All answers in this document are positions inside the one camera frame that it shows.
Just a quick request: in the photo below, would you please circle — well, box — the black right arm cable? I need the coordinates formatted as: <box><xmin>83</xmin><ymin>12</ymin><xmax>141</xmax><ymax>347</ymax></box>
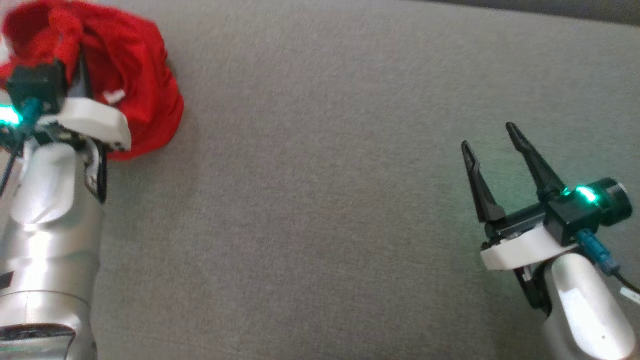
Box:
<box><xmin>575</xmin><ymin>229</ymin><xmax>640</xmax><ymax>303</ymax></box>

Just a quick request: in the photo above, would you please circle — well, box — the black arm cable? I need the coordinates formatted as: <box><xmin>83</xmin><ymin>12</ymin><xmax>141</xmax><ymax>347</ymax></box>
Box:
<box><xmin>0</xmin><ymin>97</ymin><xmax>44</xmax><ymax>197</ymax></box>
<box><xmin>575</xmin><ymin>229</ymin><xmax>640</xmax><ymax>303</ymax></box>

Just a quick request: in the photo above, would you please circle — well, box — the red basketball jersey garment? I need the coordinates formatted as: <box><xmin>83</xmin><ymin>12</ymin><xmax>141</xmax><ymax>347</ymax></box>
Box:
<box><xmin>0</xmin><ymin>0</ymin><xmax>185</xmax><ymax>162</ymax></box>

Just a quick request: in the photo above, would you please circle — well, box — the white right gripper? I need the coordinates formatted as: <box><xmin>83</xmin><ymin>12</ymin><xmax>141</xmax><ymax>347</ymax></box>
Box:
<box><xmin>461</xmin><ymin>122</ymin><xmax>581</xmax><ymax>316</ymax></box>

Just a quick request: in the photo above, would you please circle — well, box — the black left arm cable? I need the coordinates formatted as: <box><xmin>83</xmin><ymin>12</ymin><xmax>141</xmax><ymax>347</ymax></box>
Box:
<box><xmin>0</xmin><ymin>97</ymin><xmax>44</xmax><ymax>197</ymax></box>

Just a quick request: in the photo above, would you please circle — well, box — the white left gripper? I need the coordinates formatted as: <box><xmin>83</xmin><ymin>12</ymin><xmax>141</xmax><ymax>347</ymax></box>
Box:
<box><xmin>37</xmin><ymin>47</ymin><xmax>132</xmax><ymax>203</ymax></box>

